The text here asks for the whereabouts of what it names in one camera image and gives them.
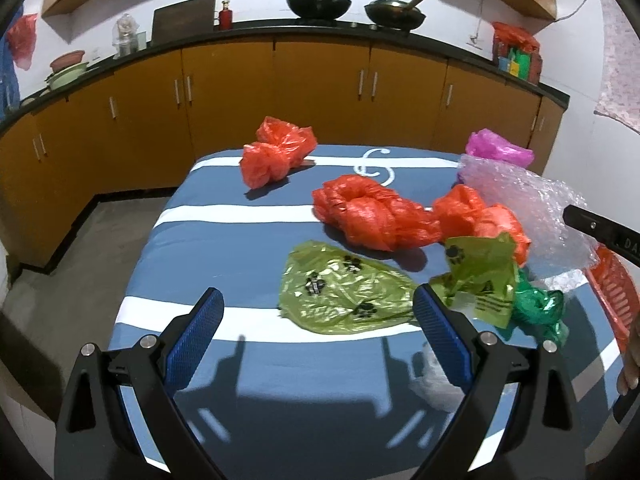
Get stacked bowls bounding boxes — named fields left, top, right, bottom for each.
left=46, top=50, right=89, bottom=91

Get dark green plastic bag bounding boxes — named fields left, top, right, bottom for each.
left=500, top=269, right=570, bottom=348

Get bubble wrap sheet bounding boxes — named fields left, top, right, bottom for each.
left=458, top=155, right=599, bottom=278

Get jar in plastic bag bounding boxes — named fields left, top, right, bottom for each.
left=112, top=13, right=146, bottom=58

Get clear crumpled plastic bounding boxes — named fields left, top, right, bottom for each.
left=410, top=344, right=465, bottom=413

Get blue white striped tablecloth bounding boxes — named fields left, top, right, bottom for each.
left=110, top=145, right=622, bottom=479

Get red plastic basket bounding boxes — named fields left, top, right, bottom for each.
left=585, top=245, right=639, bottom=353

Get dark cutting board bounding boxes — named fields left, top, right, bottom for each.
left=151, top=0, right=216, bottom=46

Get wall power socket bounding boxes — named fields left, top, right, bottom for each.
left=468, top=36, right=484, bottom=51

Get hanging red bag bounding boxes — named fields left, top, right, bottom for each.
left=6, top=14, right=38, bottom=72

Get red bottle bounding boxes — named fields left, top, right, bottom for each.
left=218, top=0, right=233, bottom=30

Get small red plastic bag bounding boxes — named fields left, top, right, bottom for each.
left=432, top=184, right=532, bottom=266

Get magenta plastic bag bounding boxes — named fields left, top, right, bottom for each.
left=465, top=129, right=535, bottom=168

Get lime green printed bag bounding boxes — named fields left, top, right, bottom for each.
left=430, top=233, right=518, bottom=330

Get black wok left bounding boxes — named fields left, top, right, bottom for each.
left=286, top=0, right=352, bottom=22

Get black wok with lid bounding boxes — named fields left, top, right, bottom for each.
left=364, top=0, right=426, bottom=32

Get pink floral curtain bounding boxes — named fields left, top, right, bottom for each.
left=596, top=0, right=639, bottom=133

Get wooden lower cabinets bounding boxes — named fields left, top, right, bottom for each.
left=1, top=24, right=570, bottom=273

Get person hand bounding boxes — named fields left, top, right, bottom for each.
left=615, top=309, right=640, bottom=397

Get red bag box stack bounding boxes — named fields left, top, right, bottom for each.
left=491, top=22, right=542, bottom=84

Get lime green paw bag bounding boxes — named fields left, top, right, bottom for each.
left=278, top=240, right=418, bottom=335

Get knotted red plastic bag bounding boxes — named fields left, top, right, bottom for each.
left=240, top=116, right=318, bottom=190

